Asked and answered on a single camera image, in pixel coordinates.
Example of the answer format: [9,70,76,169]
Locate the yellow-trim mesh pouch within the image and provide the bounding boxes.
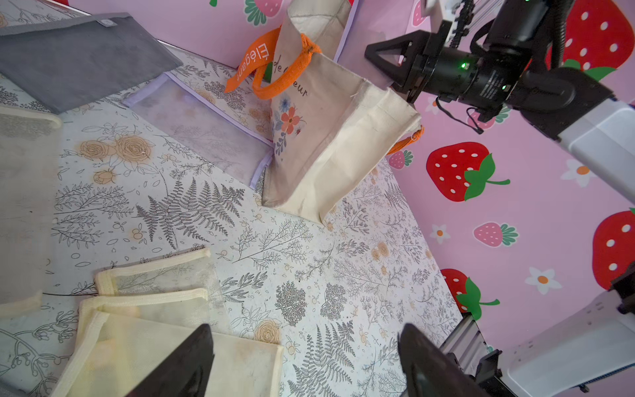
[95,248,222,296]
[1,105,63,319]
[53,288,284,396]

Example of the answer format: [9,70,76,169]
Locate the grey mesh pouch far back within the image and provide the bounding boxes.
[1,13,183,114]

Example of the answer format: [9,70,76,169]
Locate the purple mesh pouch back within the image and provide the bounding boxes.
[123,73,273,190]

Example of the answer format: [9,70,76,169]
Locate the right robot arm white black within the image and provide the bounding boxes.
[387,94,634,350]

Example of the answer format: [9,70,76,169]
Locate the beige canvas bag orange handles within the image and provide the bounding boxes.
[226,1,423,223]

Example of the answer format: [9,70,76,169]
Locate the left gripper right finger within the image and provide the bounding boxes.
[398,324,488,397]

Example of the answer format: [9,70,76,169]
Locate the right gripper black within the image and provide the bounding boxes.
[365,1,614,139]

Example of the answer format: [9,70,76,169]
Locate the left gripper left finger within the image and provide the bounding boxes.
[127,324,215,397]

